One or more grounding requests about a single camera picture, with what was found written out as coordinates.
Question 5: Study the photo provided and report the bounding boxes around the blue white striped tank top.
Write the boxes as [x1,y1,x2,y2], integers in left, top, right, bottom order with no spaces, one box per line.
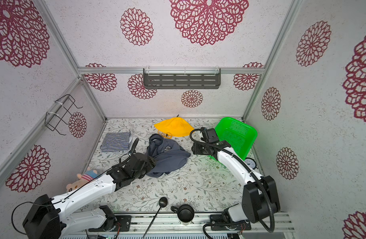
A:
[100,131,133,152]

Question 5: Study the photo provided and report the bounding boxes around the green plastic basket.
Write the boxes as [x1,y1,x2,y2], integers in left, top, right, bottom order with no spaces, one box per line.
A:
[215,117,258,160]

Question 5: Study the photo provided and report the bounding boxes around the grey tank top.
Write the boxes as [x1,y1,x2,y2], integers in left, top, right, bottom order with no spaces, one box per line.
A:
[147,133,191,178]

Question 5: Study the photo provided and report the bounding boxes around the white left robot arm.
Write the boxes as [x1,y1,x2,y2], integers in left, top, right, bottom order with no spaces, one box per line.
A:
[23,153,156,239]

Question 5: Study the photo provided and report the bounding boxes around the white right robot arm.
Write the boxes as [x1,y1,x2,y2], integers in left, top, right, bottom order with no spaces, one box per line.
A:
[189,127,281,231]

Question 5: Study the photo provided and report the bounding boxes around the yellow bucket hat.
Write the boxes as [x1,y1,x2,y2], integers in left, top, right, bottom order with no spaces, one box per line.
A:
[154,117,194,138]

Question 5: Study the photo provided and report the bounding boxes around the black ladle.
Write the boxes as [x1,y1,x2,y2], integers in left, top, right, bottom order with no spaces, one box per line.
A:
[142,197,168,239]

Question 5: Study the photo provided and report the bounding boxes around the plush doll toy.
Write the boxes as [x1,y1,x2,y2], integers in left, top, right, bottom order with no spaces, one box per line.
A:
[66,167,98,192]

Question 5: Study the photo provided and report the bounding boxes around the black pressure gauge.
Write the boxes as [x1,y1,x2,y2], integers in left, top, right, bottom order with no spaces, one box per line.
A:
[244,157,257,170]

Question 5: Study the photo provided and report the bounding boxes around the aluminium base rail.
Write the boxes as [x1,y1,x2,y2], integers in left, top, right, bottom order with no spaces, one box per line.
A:
[64,212,295,239]

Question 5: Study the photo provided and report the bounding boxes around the grey wall shelf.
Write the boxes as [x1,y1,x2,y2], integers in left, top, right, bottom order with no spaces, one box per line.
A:
[143,68,221,90]

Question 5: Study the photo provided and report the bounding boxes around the black wire wall rack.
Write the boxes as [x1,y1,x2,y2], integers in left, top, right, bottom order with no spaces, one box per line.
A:
[44,94,82,136]

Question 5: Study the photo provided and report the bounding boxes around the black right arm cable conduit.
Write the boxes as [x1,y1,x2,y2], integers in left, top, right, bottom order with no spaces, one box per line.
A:
[189,128,276,239]

